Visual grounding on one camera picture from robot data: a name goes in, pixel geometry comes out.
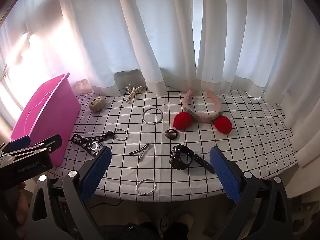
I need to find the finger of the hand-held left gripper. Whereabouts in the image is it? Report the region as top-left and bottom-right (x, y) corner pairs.
(5, 134), (62, 155)
(9, 135), (31, 150)

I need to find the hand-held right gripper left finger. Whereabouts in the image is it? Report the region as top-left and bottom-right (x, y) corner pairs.
(26, 146), (112, 240)

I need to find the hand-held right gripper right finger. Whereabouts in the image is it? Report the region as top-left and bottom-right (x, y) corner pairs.
(209, 146), (293, 240)

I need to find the pink plastic basin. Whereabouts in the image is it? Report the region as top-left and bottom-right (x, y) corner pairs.
(10, 72), (82, 167)

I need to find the black printed strap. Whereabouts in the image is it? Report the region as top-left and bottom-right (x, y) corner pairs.
(71, 131), (115, 157)

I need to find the patterned silver bangle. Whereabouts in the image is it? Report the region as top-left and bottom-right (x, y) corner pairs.
(114, 129), (128, 142)

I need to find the black metal hair clip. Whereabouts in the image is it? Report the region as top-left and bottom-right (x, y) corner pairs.
(128, 143), (150, 161)

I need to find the black wristwatch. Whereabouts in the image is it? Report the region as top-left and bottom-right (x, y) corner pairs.
(169, 144), (216, 175)

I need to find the dark hair tie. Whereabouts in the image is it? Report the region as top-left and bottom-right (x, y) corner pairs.
(164, 128), (179, 140)

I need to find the pink strawberry headband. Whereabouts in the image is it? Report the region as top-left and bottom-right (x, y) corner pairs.
(172, 89), (233, 135)

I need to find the plain silver bangle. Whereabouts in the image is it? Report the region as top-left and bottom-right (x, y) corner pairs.
(142, 107), (164, 125)

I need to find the pearl hair claw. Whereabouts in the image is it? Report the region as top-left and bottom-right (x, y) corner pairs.
(126, 84), (147, 104)

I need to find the person's left hand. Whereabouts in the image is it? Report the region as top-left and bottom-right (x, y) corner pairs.
(14, 181), (30, 224)

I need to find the thin silver bangle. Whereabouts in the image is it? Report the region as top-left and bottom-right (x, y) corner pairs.
(136, 179), (157, 195)

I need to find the black checked white tablecloth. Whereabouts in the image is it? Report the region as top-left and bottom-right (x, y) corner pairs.
(46, 86), (299, 203)

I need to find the beige plastic basket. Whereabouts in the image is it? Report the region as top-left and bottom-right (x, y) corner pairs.
(291, 200), (318, 233)

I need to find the sheer white curtain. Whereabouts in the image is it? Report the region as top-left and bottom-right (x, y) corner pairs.
(0, 0), (93, 128)

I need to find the black cable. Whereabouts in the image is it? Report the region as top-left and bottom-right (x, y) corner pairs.
(87, 199), (124, 209)

